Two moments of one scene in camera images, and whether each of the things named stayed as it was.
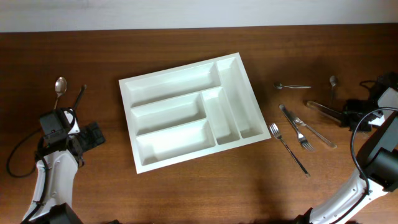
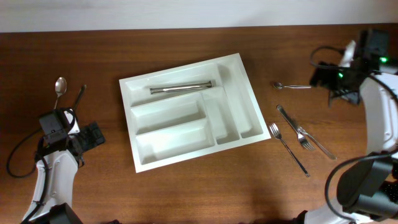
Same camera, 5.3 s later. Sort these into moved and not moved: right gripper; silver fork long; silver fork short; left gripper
Moved: right gripper
Not moved: silver fork long; silver fork short; left gripper
